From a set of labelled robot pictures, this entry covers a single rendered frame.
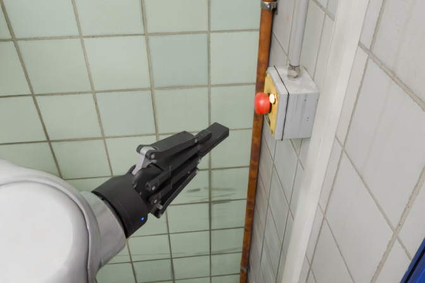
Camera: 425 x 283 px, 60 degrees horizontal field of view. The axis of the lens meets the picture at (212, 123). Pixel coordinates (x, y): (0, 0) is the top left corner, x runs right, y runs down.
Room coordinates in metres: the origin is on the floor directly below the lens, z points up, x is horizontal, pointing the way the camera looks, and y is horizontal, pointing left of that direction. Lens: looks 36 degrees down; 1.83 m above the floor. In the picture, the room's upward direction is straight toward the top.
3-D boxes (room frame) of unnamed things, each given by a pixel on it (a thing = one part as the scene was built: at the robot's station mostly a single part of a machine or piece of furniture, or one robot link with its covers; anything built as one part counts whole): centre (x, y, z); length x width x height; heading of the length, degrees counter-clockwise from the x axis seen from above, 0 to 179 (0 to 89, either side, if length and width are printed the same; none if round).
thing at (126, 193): (0.34, 0.10, 1.46); 0.09 x 0.07 x 0.08; 141
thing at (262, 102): (0.56, -0.09, 1.46); 0.04 x 0.04 x 0.04; 6
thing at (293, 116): (0.57, -0.14, 1.46); 0.10 x 0.07 x 0.10; 6
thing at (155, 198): (0.39, 0.06, 1.45); 0.11 x 0.04 x 0.01; 141
